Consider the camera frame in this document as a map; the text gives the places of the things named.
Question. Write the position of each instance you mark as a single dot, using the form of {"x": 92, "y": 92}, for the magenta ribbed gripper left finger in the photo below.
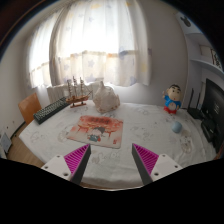
{"x": 70, "y": 167}

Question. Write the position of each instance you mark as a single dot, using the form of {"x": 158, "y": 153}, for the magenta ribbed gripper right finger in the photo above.
{"x": 151, "y": 166}

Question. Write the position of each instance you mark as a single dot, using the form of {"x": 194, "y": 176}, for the light blue computer mouse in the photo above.
{"x": 176, "y": 127}

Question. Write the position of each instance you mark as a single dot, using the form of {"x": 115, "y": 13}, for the red cartoon mouse pad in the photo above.
{"x": 101, "y": 131}

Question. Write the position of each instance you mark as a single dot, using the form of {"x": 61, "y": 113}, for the black computer monitor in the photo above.
{"x": 213, "y": 114}

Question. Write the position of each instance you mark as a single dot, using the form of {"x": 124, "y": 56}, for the white patterned tablecloth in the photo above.
{"x": 146, "y": 125}

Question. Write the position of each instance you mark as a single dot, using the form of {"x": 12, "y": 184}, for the black mechanical keyboard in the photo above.
{"x": 50, "y": 110}

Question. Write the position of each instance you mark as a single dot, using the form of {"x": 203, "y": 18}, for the wooden model sailing ship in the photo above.
{"x": 78, "y": 93}

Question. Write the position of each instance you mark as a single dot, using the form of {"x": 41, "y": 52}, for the black wifi router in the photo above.
{"x": 194, "y": 112}

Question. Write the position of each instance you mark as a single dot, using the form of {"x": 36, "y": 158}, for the cartoon boy figurine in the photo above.
{"x": 172, "y": 97}

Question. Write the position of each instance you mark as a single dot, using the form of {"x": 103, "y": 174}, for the crumpled white plastic bag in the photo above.
{"x": 105, "y": 99}

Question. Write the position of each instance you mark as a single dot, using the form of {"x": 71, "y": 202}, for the wooden chair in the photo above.
{"x": 29, "y": 106}

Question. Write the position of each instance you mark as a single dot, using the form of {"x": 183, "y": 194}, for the white star-patterned curtain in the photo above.
{"x": 95, "y": 40}

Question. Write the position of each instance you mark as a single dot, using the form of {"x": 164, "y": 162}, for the white wall shelf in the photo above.
{"x": 200, "y": 49}

